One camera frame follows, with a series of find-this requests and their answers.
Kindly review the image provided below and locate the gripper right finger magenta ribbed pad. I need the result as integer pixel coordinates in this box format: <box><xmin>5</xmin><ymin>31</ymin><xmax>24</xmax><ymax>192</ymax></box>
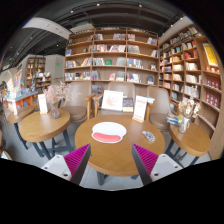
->
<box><xmin>132</xmin><ymin>144</ymin><xmax>182</xmax><ymax>185</ymax></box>

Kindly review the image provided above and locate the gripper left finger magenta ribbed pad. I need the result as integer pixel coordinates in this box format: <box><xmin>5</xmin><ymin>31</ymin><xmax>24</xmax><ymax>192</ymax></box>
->
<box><xmin>42</xmin><ymin>144</ymin><xmax>91</xmax><ymax>185</ymax></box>

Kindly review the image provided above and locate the patterned computer mouse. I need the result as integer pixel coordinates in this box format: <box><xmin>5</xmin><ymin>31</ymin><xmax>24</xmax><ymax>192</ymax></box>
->
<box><xmin>142</xmin><ymin>131</ymin><xmax>155</xmax><ymax>142</ymax></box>

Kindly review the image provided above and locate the white mouse pad, red rest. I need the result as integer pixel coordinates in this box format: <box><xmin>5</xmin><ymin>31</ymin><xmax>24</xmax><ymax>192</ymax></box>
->
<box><xmin>92</xmin><ymin>122</ymin><xmax>127</xmax><ymax>144</ymax></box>

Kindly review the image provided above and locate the round wooden centre table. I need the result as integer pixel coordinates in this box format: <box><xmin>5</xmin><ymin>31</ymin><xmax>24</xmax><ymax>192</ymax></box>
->
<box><xmin>75</xmin><ymin>115</ymin><xmax>165</xmax><ymax>185</ymax></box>

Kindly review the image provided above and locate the round wooden table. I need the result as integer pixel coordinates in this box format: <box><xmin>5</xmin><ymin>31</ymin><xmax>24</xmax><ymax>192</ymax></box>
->
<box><xmin>165</xmin><ymin>123</ymin><xmax>211</xmax><ymax>165</ymax></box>
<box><xmin>19</xmin><ymin>108</ymin><xmax>73</xmax><ymax>159</ymax></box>
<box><xmin>75</xmin><ymin>115</ymin><xmax>165</xmax><ymax>185</ymax></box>

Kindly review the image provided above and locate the round wooden left table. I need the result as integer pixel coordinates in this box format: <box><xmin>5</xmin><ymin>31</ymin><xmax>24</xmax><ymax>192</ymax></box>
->
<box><xmin>19</xmin><ymin>108</ymin><xmax>73</xmax><ymax>159</ymax></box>

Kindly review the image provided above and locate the round wooden right table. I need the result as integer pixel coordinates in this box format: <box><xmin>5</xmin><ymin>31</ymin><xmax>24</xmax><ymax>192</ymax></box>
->
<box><xmin>165</xmin><ymin>123</ymin><xmax>211</xmax><ymax>165</ymax></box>

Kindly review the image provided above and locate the stack of books right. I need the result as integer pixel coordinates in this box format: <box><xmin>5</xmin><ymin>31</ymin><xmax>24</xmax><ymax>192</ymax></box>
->
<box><xmin>166</xmin><ymin>113</ymin><xmax>182</xmax><ymax>125</ymax></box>

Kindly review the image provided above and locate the beige armchair right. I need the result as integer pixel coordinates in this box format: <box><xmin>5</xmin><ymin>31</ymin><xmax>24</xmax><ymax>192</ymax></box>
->
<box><xmin>145</xmin><ymin>85</ymin><xmax>172</xmax><ymax>132</ymax></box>

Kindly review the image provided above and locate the white sign in wooden stand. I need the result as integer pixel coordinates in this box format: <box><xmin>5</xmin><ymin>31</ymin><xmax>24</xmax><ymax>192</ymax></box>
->
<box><xmin>132</xmin><ymin>96</ymin><xmax>147</xmax><ymax>122</ymax></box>

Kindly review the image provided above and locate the beige armchair left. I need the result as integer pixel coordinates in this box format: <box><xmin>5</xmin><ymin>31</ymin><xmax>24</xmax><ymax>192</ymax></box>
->
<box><xmin>62</xmin><ymin>81</ymin><xmax>95</xmax><ymax>122</ymax></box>

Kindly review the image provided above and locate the glass vase with dried flowers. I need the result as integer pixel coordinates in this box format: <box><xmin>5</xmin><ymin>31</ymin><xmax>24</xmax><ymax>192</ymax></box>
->
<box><xmin>178</xmin><ymin>98</ymin><xmax>201</xmax><ymax>134</ymax></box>

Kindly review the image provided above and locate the book on centre chair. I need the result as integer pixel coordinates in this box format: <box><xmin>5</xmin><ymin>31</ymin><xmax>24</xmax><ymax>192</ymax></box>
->
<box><xmin>123</xmin><ymin>97</ymin><xmax>134</xmax><ymax>112</ymax></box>

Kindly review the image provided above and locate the white sign on left table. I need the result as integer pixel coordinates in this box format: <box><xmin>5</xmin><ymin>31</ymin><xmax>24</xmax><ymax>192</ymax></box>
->
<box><xmin>38</xmin><ymin>94</ymin><xmax>48</xmax><ymax>114</ymax></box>

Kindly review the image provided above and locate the small wooden far-left table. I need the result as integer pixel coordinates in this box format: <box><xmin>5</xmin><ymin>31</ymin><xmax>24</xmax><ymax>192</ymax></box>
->
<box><xmin>7</xmin><ymin>106</ymin><xmax>35</xmax><ymax>148</ymax></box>

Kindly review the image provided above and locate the vase with pink dried flowers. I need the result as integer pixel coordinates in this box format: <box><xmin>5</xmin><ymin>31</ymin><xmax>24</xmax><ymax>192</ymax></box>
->
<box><xmin>43</xmin><ymin>82</ymin><xmax>70</xmax><ymax>119</ymax></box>

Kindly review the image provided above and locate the white card with red drawing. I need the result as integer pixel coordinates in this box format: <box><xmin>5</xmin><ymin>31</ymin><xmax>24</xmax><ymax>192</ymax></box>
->
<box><xmin>102</xmin><ymin>90</ymin><xmax>123</xmax><ymax>111</ymax></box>

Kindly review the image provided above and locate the blue and orange display counter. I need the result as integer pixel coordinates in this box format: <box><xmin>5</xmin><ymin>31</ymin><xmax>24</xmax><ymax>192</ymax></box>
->
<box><xmin>3</xmin><ymin>91</ymin><xmax>38</xmax><ymax>111</ymax></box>

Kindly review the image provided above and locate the distant wooden bookshelf left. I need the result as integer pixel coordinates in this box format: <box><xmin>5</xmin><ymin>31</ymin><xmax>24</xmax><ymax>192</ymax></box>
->
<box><xmin>25</xmin><ymin>56</ymin><xmax>51</xmax><ymax>92</ymax></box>

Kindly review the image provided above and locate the large wooden bookshelf back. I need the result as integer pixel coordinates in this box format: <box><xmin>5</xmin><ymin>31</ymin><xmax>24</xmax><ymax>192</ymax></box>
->
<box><xmin>64</xmin><ymin>27</ymin><xmax>159</xmax><ymax>85</ymax></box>

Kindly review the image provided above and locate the wooden bookshelf right wall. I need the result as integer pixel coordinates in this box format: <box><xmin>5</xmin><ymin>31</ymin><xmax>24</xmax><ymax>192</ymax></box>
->
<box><xmin>159</xmin><ymin>22</ymin><xmax>224</xmax><ymax>159</ymax></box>

